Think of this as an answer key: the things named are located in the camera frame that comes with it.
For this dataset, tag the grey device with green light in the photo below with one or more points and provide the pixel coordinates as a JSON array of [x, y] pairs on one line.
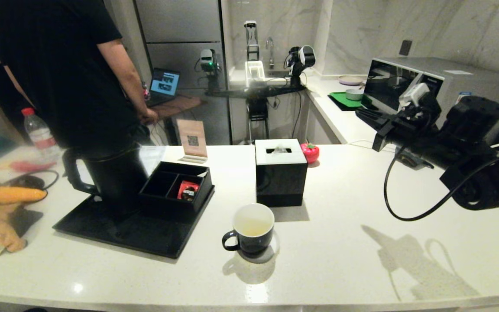
[[207, 60]]

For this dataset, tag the pink flat item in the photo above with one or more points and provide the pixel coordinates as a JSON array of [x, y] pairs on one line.
[[28, 166]]

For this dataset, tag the green tray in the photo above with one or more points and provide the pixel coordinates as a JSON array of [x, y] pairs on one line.
[[339, 100]]

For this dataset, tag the black tissue box white lid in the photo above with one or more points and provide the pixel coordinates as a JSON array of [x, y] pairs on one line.
[[280, 182]]

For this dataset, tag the small grey bowl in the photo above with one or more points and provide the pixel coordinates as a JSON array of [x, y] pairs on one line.
[[354, 95]]

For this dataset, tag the black stool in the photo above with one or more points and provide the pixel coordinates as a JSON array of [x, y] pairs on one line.
[[257, 113]]

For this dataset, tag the black serving tray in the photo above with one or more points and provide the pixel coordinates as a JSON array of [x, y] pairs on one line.
[[145, 240]]

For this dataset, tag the red tomato-shaped timer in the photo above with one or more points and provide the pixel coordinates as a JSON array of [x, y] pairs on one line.
[[309, 152]]

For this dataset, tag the dark wall socket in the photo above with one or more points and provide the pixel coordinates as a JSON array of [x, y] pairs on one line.
[[404, 48]]

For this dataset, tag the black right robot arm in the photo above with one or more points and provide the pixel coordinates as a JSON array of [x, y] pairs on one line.
[[479, 147]]

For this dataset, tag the brown QR code sign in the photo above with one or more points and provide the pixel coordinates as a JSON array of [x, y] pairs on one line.
[[192, 138]]

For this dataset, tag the white dish rack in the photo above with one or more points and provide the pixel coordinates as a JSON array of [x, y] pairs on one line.
[[254, 73]]

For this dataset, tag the plastic bottle red cap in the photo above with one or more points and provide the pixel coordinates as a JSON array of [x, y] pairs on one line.
[[39, 135]]

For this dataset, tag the open laptop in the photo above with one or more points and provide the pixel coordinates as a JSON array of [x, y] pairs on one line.
[[165, 83]]

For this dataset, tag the black compartment organizer box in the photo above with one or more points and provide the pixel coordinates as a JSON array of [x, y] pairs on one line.
[[163, 195]]

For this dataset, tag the black background robot arm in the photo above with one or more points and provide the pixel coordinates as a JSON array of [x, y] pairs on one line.
[[299, 60]]

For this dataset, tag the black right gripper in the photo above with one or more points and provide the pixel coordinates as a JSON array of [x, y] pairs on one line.
[[409, 130]]

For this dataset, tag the chrome faucet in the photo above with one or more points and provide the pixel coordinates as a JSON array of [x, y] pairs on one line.
[[270, 50]]

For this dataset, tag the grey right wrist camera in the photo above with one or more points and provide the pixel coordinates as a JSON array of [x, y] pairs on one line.
[[414, 96]]

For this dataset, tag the black electric kettle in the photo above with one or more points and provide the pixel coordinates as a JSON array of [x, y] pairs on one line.
[[117, 182]]

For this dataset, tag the pale pink plate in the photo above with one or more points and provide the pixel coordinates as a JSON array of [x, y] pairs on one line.
[[350, 80]]

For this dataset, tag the brown wooden table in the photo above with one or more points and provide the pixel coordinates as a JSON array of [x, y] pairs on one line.
[[178, 106]]

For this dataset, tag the grey oven mitt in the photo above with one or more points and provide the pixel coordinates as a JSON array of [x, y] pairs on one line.
[[412, 161]]

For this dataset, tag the orange plush piece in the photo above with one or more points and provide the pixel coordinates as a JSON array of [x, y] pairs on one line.
[[17, 195]]

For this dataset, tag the grey steel refrigerator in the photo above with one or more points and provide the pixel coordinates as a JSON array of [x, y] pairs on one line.
[[189, 21]]

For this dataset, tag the silver microwave oven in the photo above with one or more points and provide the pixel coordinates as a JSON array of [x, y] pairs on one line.
[[453, 76]]

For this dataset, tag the black mug white inside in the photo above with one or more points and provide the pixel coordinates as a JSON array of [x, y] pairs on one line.
[[254, 242]]

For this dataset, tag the chrome metal stand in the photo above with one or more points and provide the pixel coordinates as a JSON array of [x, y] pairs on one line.
[[251, 40]]

